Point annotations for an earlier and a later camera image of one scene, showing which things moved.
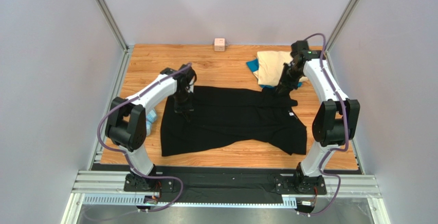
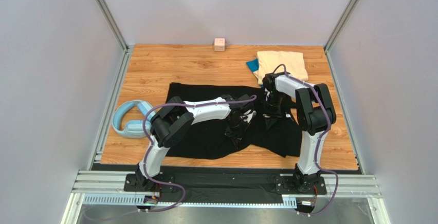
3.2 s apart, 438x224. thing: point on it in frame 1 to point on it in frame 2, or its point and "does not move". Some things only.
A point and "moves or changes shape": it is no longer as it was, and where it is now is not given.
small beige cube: [219, 44] does not move
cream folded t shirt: [271, 64] does not move
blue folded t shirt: [253, 64] does not move
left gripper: [185, 110] to [236, 137]
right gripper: [282, 89] to [271, 115]
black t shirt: [222, 116] moves or changes shape
